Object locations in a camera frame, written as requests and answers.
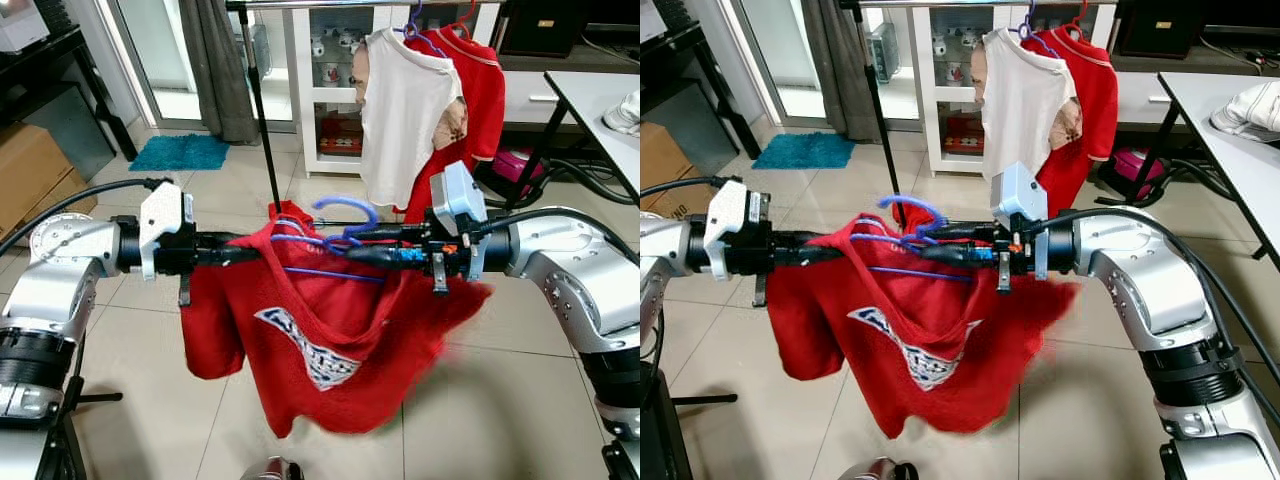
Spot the red patterned box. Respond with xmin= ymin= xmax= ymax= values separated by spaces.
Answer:
xmin=318 ymin=115 xmax=363 ymax=156
xmin=942 ymin=115 xmax=983 ymax=156

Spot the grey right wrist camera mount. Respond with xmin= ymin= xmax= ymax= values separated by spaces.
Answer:
xmin=428 ymin=160 xmax=489 ymax=283
xmin=990 ymin=160 xmax=1051 ymax=283

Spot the grey boxy appliance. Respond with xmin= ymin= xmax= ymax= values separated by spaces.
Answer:
xmin=250 ymin=22 xmax=273 ymax=81
xmin=868 ymin=22 xmax=901 ymax=86

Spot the white low cabinet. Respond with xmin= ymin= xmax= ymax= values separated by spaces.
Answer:
xmin=495 ymin=55 xmax=640 ymax=131
xmin=1110 ymin=55 xmax=1280 ymax=126

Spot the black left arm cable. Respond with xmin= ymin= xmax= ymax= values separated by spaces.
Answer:
xmin=0 ymin=177 xmax=166 ymax=256
xmin=640 ymin=175 xmax=736 ymax=198

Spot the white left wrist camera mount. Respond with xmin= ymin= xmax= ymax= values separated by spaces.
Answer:
xmin=138 ymin=184 xmax=194 ymax=283
xmin=703 ymin=178 xmax=763 ymax=283

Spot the grey flat panel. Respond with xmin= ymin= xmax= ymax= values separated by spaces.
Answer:
xmin=640 ymin=80 xmax=736 ymax=176
xmin=20 ymin=85 xmax=116 ymax=181

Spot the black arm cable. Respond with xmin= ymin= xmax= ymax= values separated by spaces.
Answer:
xmin=470 ymin=205 xmax=640 ymax=266
xmin=1030 ymin=208 xmax=1280 ymax=421
xmin=640 ymin=175 xmax=736 ymax=198
xmin=0 ymin=177 xmax=166 ymax=256

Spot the plain red shirt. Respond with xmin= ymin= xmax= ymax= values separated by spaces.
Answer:
xmin=1030 ymin=25 xmax=1119 ymax=216
xmin=405 ymin=25 xmax=506 ymax=223

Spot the white display cabinet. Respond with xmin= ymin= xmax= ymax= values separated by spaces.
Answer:
xmin=908 ymin=3 xmax=1119 ymax=176
xmin=283 ymin=3 xmax=501 ymax=179

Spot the black floor cable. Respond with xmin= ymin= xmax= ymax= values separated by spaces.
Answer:
xmin=540 ymin=155 xmax=640 ymax=206

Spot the plain cardboard box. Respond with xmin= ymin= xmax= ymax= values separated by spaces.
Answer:
xmin=0 ymin=122 xmax=99 ymax=241
xmin=640 ymin=120 xmax=706 ymax=221

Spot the black side table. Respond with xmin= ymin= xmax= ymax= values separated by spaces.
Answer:
xmin=640 ymin=20 xmax=761 ymax=161
xmin=0 ymin=25 xmax=139 ymax=161

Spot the black television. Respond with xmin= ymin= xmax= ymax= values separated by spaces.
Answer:
xmin=497 ymin=0 xmax=640 ymax=59
xmin=1115 ymin=0 xmax=1280 ymax=61

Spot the white box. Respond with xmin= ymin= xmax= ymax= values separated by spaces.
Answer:
xmin=640 ymin=0 xmax=669 ymax=43
xmin=0 ymin=0 xmax=51 ymax=53

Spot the glass sliding door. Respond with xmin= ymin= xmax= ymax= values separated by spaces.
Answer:
xmin=715 ymin=0 xmax=916 ymax=126
xmin=105 ymin=0 xmax=301 ymax=131

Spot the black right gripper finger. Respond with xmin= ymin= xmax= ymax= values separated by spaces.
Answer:
xmin=925 ymin=225 xmax=999 ymax=245
xmin=350 ymin=225 xmax=433 ymax=245
xmin=345 ymin=243 xmax=433 ymax=269
xmin=918 ymin=243 xmax=999 ymax=269

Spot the red t-shirt white print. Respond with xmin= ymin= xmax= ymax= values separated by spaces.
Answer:
xmin=180 ymin=200 xmax=493 ymax=439
xmin=765 ymin=205 xmax=1081 ymax=439

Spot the teal floor mat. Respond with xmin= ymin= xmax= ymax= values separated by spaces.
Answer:
xmin=750 ymin=132 xmax=856 ymax=171
xmin=128 ymin=133 xmax=231 ymax=173

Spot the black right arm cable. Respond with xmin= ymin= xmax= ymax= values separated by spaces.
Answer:
xmin=470 ymin=205 xmax=640 ymax=266
xmin=1030 ymin=208 xmax=1280 ymax=421

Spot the grey curtain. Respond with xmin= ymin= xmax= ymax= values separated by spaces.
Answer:
xmin=800 ymin=0 xmax=879 ymax=141
xmin=180 ymin=0 xmax=263 ymax=146

